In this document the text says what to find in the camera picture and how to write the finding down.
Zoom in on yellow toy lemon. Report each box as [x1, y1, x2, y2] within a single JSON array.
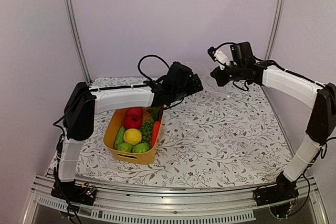
[[123, 129, 142, 145]]

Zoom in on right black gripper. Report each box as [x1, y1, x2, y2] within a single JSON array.
[[211, 60, 245, 87]]

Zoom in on right black cable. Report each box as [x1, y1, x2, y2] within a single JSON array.
[[212, 41, 329, 92]]

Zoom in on green toy grapes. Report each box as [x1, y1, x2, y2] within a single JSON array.
[[139, 118, 154, 142]]

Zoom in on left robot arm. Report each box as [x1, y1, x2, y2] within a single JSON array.
[[53, 74, 203, 200]]

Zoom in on left black cable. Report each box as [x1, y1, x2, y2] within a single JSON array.
[[137, 55, 171, 83]]

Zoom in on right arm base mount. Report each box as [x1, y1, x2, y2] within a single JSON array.
[[253, 172, 299, 219]]

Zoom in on red toy tomato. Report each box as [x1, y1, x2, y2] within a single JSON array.
[[123, 107, 143, 130]]

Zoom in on aluminium frame post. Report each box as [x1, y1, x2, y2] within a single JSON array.
[[265, 0, 285, 60], [64, 0, 91, 84]]

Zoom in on left aluminium frame post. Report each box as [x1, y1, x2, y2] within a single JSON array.
[[64, 0, 91, 84]]

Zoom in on front aluminium rail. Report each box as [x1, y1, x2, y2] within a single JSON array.
[[22, 174, 331, 223]]

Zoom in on right aluminium frame post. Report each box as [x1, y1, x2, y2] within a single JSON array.
[[265, 0, 285, 60]]

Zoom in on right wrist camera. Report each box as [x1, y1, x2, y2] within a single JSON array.
[[207, 47, 230, 70]]

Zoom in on clear zip top bag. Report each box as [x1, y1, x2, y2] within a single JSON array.
[[184, 61, 237, 98]]

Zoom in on green toy lime right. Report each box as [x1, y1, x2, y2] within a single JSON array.
[[132, 142, 151, 154]]

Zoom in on orange toy carrot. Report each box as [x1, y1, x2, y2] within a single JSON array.
[[151, 121, 161, 148]]

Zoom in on floral table mat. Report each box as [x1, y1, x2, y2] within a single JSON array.
[[76, 77, 292, 188]]

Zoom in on green toy cucumber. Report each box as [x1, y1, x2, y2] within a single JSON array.
[[114, 126, 125, 150]]

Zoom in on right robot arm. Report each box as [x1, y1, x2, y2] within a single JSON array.
[[210, 60, 335, 201]]

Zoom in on green toy lettuce leaf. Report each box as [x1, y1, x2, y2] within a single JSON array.
[[146, 106, 161, 122]]

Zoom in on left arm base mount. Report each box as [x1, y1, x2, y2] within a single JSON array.
[[51, 180, 97, 206]]

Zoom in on black cable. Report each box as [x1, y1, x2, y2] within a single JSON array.
[[137, 55, 171, 83], [212, 41, 329, 92]]

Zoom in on yellow plastic basket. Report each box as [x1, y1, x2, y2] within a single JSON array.
[[103, 107, 164, 165]]

